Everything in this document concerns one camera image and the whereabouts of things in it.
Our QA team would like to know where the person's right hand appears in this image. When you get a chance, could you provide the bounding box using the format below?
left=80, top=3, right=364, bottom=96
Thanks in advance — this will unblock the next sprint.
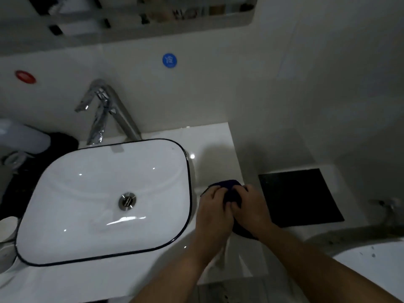
left=231, top=184, right=276, bottom=239

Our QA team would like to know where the person's left hand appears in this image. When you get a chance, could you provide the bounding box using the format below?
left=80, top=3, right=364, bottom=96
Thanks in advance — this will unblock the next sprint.
left=195, top=185, right=235, bottom=253

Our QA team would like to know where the dark blue cloth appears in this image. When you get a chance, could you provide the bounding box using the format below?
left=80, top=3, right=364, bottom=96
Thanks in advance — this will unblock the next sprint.
left=200, top=179, right=260, bottom=241

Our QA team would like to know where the person's right forearm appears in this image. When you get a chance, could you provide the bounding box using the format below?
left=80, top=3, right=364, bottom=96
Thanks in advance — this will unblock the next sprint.
left=252, top=225, right=402, bottom=303

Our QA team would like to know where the person's left forearm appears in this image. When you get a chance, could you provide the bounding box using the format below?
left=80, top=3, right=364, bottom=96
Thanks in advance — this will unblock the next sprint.
left=129, top=241, right=228, bottom=303

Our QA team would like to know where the black square panel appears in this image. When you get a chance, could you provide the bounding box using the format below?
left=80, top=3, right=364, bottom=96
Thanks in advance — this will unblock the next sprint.
left=258, top=168, right=345, bottom=229

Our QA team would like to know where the chrome sink drain plug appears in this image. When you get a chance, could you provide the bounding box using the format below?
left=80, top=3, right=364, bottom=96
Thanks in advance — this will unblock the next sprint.
left=118, top=192, right=137, bottom=211

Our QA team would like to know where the white sink basin dark rim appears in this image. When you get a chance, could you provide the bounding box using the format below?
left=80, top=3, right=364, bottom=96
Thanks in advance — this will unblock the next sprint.
left=15, top=138, right=193, bottom=267

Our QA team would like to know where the chrome faucet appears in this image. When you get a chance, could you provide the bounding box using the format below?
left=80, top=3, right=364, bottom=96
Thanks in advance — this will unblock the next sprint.
left=74, top=79, right=142, bottom=146

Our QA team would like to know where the chrome water valve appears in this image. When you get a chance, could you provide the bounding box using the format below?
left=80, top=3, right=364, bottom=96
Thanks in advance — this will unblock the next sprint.
left=369, top=197, right=402, bottom=227

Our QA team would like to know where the white toilet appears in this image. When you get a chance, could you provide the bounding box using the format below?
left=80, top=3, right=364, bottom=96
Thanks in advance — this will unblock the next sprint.
left=303, top=226, right=404, bottom=303

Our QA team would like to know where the white plastic bottle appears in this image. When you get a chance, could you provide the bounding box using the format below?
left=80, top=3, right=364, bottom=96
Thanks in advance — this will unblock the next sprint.
left=0, top=119, right=52, bottom=155

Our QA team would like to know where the white cup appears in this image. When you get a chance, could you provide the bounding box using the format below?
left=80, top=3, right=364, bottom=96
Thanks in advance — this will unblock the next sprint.
left=0, top=216, right=21, bottom=244

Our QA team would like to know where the red round sticker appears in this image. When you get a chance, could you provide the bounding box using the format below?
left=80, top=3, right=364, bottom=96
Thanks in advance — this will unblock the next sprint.
left=15, top=70, right=37, bottom=84

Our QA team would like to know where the wall mirror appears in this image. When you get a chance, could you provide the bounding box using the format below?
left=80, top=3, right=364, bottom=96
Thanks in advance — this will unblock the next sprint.
left=0, top=0, right=258, bottom=56

